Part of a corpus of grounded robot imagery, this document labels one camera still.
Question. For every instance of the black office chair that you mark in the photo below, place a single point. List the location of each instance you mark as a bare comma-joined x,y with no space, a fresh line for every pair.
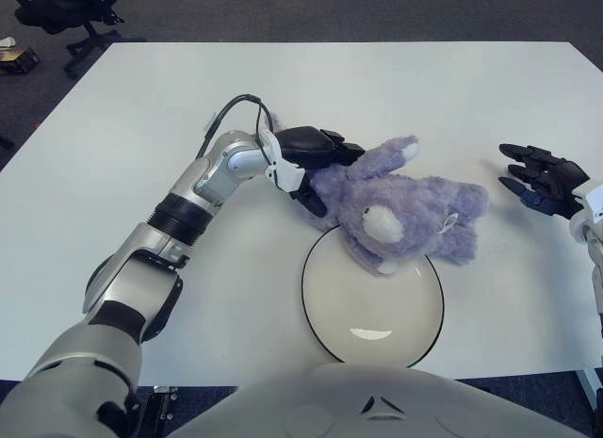
47,14

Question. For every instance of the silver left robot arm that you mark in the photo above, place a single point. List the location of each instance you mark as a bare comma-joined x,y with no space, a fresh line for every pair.
136,278

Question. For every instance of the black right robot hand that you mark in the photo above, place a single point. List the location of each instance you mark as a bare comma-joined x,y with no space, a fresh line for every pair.
560,181

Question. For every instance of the white table leg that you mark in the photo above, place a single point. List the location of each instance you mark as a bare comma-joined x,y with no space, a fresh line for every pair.
591,386

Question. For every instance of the white plate with black rim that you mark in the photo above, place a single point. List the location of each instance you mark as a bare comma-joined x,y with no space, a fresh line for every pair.
372,311

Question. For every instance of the black bracket under table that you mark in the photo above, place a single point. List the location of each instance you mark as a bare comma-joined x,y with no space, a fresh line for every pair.
165,407

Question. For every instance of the brown cardboard box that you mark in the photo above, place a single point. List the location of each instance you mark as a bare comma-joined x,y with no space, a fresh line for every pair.
19,59

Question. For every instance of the purple plush bunny doll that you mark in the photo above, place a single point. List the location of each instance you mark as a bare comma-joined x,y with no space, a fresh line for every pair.
414,202

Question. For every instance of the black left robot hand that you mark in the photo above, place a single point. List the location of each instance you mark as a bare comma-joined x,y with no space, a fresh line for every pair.
306,146

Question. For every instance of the silver robot torso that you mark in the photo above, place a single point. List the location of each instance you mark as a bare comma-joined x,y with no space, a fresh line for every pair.
367,410

